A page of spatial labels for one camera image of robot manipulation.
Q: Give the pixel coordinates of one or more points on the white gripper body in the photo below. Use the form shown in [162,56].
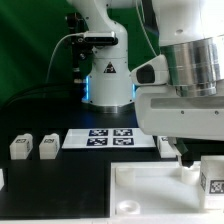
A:
[160,112]

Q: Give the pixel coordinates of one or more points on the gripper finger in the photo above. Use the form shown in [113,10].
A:
[173,145]

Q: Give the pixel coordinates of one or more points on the white square table top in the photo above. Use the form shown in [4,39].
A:
[158,193]

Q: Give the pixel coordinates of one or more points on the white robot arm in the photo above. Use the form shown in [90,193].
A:
[180,92]

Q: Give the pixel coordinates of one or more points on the white sheet with markers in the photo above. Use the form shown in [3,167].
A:
[107,138]

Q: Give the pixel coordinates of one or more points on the white block left edge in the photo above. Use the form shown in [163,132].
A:
[1,179]

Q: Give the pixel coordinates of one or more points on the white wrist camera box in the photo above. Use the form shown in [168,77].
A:
[152,73]

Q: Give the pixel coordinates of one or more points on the black camera on stand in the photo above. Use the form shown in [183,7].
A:
[82,42]

